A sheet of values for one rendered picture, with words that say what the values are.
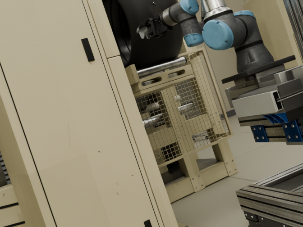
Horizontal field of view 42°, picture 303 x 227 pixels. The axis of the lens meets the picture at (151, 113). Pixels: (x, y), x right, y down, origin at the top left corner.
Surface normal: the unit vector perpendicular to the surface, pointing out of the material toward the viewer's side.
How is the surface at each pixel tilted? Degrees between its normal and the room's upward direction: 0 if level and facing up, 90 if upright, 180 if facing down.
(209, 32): 98
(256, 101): 90
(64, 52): 90
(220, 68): 90
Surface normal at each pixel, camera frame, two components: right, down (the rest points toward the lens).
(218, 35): -0.65, 0.37
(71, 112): 0.43, -0.13
